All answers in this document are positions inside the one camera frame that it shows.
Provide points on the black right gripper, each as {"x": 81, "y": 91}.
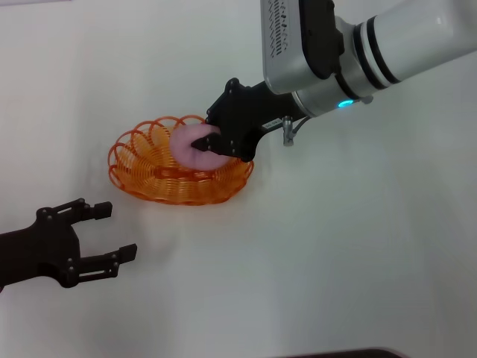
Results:
{"x": 246, "y": 112}

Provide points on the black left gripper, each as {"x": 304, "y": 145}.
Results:
{"x": 41, "y": 246}

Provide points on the pink peach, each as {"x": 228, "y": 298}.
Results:
{"x": 186, "y": 145}

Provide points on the orange woven plastic basket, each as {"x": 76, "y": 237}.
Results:
{"x": 179, "y": 186}

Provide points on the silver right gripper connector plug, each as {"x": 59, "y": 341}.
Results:
{"x": 287, "y": 130}

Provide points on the dark brown robot torso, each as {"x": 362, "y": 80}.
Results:
{"x": 354, "y": 354}

